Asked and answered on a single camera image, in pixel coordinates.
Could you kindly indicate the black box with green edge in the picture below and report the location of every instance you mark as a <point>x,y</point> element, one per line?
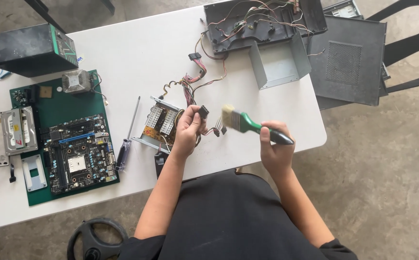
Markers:
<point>29,48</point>

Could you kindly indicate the grey metal drive cage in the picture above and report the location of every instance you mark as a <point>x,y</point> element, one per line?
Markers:
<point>278,65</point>

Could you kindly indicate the silver processor mounting bracket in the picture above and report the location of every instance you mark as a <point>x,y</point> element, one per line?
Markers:
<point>34,173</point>

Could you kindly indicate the black vented case side panel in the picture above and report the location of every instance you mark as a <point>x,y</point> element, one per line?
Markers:
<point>346,63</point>

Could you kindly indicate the silver processor heat sink cooler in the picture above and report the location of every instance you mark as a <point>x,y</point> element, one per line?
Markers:
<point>76,81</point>

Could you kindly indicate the black plastic chair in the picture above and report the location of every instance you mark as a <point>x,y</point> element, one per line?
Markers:
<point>413,39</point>

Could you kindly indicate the black cooling fan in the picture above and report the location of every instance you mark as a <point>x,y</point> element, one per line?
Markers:
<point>160,164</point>

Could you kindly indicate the person's left hand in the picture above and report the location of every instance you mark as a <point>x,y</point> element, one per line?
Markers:
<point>186,135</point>

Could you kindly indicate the person's black shirt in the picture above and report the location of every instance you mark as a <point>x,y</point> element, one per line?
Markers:
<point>231,216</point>

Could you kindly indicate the power supply circuit board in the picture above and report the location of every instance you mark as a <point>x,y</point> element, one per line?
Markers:
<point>159,121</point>

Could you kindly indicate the green cutting mat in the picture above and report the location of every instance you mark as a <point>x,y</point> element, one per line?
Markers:
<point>56,106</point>

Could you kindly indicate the tan square processor chip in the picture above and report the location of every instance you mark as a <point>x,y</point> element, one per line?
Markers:
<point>45,92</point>

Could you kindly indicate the black computer motherboard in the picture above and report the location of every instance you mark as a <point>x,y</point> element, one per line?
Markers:
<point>79,155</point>

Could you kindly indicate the person's right hand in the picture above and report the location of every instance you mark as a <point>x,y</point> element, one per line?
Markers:
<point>276,155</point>

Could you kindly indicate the silver hard disk drive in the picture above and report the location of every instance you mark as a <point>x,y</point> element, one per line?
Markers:
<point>18,130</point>

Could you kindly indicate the black power connector plug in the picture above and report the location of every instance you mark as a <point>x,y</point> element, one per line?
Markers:
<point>203,112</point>

